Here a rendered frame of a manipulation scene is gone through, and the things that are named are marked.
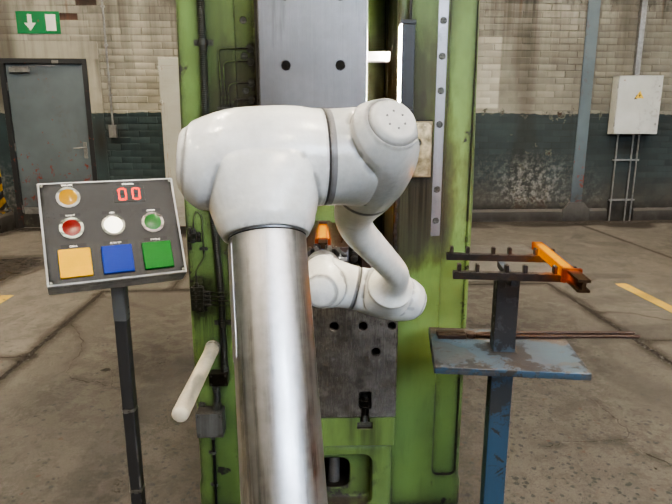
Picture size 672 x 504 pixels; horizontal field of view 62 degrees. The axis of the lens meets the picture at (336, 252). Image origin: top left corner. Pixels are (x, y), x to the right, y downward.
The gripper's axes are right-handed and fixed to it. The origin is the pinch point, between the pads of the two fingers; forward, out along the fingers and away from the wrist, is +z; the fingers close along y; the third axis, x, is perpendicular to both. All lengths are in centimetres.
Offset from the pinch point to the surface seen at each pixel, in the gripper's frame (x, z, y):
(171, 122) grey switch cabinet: 25, 533, -181
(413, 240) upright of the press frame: -2.6, 19.2, 29.1
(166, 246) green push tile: 2.8, -9.1, -41.9
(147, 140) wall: 1, 594, -229
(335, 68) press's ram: 49.3, 6.2, 3.9
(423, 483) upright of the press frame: -91, 17, 35
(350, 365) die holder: -36.2, -1.5, 8.0
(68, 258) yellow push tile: 2, -20, -63
